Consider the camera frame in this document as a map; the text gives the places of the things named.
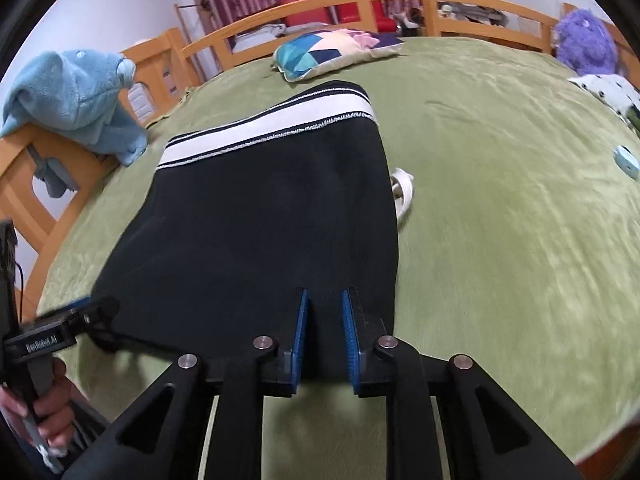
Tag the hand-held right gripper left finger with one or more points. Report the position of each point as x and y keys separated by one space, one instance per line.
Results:
x=300 y=340

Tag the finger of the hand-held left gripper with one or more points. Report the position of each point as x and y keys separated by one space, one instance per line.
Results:
x=102 y=310
x=70 y=306

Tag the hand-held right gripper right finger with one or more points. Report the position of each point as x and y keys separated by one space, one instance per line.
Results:
x=350 y=340

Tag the black pants with white stripe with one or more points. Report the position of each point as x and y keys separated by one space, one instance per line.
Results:
x=250 y=210

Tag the person's left hand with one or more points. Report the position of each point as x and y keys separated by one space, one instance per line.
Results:
x=55 y=415

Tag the grey hanging cloth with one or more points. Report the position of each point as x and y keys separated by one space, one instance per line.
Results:
x=50 y=175

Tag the green bed blanket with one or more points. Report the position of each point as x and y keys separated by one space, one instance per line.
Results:
x=500 y=210

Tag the blue elephant plush toy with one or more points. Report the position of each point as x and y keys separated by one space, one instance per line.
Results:
x=70 y=100

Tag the geometric patchwork pillow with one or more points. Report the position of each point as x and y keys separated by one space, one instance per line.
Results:
x=320 y=52

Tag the white folded bedding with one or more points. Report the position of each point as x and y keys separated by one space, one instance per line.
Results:
x=257 y=37

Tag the red chair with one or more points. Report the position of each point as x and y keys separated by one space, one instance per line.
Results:
x=302 y=10
x=357 y=5

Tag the small light blue gadget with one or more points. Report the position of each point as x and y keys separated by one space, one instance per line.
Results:
x=627 y=160

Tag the white polka dot pillow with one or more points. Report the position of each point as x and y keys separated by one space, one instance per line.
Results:
x=605 y=90

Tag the purple plush toy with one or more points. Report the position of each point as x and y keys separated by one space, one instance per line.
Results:
x=585 y=40

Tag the wooden bed frame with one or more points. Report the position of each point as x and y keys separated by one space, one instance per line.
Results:
x=10 y=180

